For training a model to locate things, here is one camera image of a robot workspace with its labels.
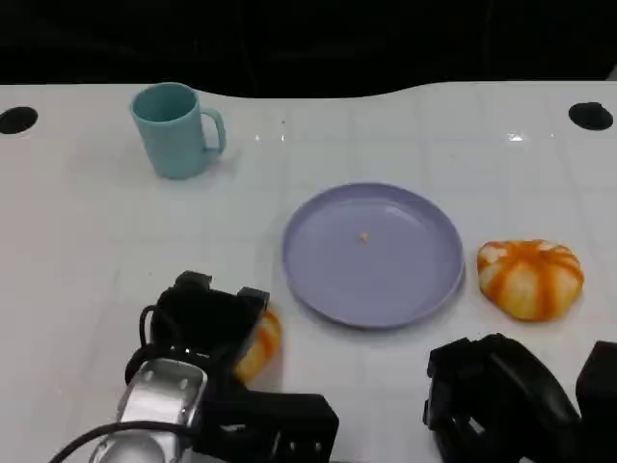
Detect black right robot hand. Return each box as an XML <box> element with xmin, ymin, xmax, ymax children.
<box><xmin>422</xmin><ymin>332</ymin><xmax>582</xmax><ymax>463</ymax></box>

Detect orange and white bread roll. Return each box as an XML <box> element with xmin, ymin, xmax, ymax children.
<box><xmin>476</xmin><ymin>238</ymin><xmax>585</xmax><ymax>323</ymax></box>
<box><xmin>233</xmin><ymin>308</ymin><xmax>283</xmax><ymax>386</ymax></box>

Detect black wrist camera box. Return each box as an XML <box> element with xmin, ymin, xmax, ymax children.
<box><xmin>576</xmin><ymin>340</ymin><xmax>617</xmax><ymax>425</ymax></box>
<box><xmin>192</xmin><ymin>380</ymin><xmax>341</xmax><ymax>463</ymax></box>

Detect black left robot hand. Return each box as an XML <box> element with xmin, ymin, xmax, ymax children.
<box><xmin>142</xmin><ymin>270</ymin><xmax>271</xmax><ymax>383</ymax></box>

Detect black table grommet hole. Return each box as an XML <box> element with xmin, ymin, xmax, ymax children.
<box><xmin>568</xmin><ymin>101</ymin><xmax>614</xmax><ymax>131</ymax></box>
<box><xmin>0</xmin><ymin>105</ymin><xmax>40</xmax><ymax>135</ymax></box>

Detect black looped wrist cable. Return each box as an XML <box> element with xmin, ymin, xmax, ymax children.
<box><xmin>124</xmin><ymin>304</ymin><xmax>163</xmax><ymax>385</ymax></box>

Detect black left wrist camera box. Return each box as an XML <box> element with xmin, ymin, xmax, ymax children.
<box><xmin>192</xmin><ymin>380</ymin><xmax>341</xmax><ymax>463</ymax></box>

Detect lilac plate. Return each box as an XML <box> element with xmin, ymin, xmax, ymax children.
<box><xmin>281</xmin><ymin>180</ymin><xmax>467</xmax><ymax>331</ymax></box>

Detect pale green mug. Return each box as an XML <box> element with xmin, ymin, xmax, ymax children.
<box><xmin>128</xmin><ymin>81</ymin><xmax>228</xmax><ymax>180</ymax></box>

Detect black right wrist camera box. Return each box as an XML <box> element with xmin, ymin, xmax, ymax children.
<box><xmin>576</xmin><ymin>340</ymin><xmax>617</xmax><ymax>425</ymax></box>

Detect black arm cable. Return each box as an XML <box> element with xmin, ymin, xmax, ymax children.
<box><xmin>45</xmin><ymin>420</ymin><xmax>194</xmax><ymax>463</ymax></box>

